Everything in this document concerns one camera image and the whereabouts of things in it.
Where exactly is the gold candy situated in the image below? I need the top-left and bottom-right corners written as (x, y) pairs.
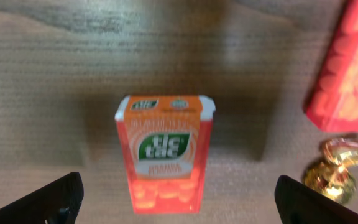
top-left (301, 136), bottom-right (358, 205)

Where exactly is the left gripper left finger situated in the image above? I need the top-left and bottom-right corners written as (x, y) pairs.
top-left (0, 172), bottom-right (85, 224)

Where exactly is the orange candy box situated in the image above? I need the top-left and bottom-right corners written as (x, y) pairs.
top-left (303, 0), bottom-right (358, 134)
top-left (114, 95), bottom-right (216, 215)

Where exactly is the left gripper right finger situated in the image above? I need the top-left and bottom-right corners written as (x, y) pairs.
top-left (274, 174), bottom-right (358, 224)

